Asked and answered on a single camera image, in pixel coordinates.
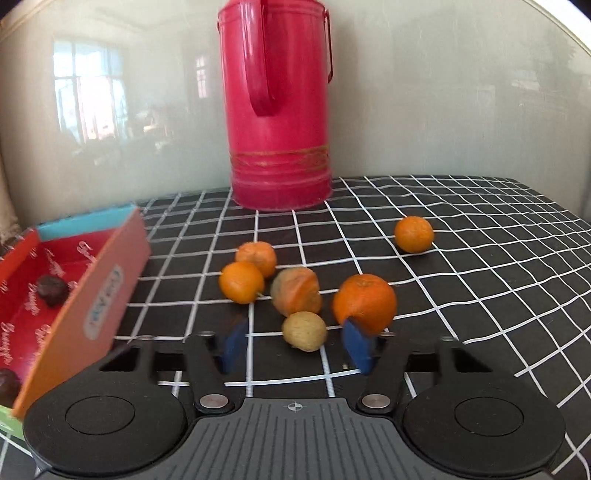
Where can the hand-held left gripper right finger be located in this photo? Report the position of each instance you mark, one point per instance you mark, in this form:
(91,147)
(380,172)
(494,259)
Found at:
(358,345)

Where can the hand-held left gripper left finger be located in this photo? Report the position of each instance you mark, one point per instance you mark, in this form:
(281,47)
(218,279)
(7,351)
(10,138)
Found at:
(234,345)

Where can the large orange mandarin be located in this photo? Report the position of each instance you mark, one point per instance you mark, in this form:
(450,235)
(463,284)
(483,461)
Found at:
(365,302)

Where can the orange red cardboard box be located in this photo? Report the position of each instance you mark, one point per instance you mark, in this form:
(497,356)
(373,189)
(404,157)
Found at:
(92,295)

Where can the small yellowish round fruit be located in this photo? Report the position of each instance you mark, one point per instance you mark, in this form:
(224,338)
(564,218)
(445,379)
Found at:
(304,330)

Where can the small orange mandarin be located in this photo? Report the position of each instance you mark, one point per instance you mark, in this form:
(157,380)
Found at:
(414,234)
(242,282)

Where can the black grid tablecloth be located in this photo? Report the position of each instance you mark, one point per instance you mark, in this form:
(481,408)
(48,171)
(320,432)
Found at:
(415,295)

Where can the mouldy greenish orange mandarin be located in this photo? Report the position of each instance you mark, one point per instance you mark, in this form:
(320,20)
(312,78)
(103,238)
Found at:
(295,291)

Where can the wrinkled orange mandarin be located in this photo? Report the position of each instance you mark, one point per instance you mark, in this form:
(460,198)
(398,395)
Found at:
(257,256)

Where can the dark brown round fruit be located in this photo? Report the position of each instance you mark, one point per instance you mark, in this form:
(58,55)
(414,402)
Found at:
(7,386)
(51,290)

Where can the red metal pitcher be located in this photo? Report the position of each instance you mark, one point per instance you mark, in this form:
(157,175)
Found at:
(279,104)

